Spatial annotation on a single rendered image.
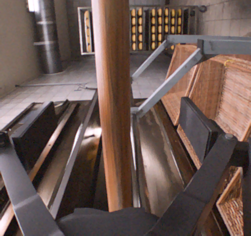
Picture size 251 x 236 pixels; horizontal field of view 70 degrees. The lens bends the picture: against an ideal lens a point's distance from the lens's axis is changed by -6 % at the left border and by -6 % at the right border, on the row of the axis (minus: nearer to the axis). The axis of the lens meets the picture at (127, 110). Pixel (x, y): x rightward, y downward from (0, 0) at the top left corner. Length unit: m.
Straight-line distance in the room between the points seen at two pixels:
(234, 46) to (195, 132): 0.51
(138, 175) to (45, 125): 0.24
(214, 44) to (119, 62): 0.49
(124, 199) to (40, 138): 0.13
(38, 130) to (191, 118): 0.13
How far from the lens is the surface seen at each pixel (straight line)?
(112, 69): 0.16
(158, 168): 0.99
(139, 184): 0.36
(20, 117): 1.78
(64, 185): 0.71
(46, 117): 0.19
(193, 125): 0.17
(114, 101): 0.17
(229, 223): 0.78
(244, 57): 1.09
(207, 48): 0.61
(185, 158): 1.06
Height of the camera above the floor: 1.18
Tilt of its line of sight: 1 degrees down
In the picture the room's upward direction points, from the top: 92 degrees counter-clockwise
